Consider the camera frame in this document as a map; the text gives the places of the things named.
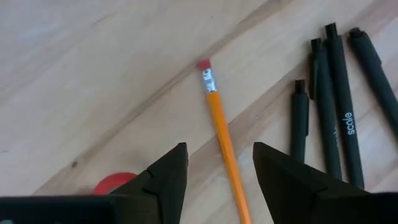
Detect black pen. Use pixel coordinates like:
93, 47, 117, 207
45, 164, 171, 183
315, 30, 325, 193
290, 80, 310, 164
325, 22, 364, 190
309, 38, 343, 181
348, 27, 398, 141

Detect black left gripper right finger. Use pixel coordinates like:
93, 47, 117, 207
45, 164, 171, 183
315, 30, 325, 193
252, 142, 398, 224

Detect red-handled scissors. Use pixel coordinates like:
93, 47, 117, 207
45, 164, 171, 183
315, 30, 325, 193
92, 172, 138, 196

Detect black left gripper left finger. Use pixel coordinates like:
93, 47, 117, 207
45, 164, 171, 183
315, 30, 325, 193
0, 142, 189, 224

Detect orange pencil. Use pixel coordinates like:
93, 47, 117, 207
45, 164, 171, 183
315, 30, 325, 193
196, 58, 252, 224

